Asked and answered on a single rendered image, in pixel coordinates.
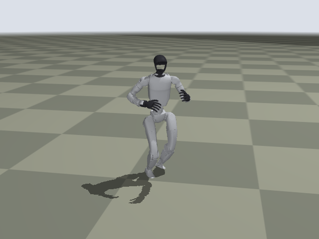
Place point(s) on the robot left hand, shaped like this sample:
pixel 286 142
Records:
pixel 186 96

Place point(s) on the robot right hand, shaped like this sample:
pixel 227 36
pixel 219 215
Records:
pixel 150 104

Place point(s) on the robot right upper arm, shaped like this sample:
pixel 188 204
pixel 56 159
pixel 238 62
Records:
pixel 143 81

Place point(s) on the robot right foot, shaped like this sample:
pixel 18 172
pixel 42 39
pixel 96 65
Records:
pixel 149 173

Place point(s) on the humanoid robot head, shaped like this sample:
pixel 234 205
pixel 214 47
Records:
pixel 160 60

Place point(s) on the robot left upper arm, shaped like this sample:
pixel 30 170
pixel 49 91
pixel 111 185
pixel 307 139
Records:
pixel 178 85

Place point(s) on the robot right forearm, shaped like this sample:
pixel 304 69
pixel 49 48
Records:
pixel 134 100

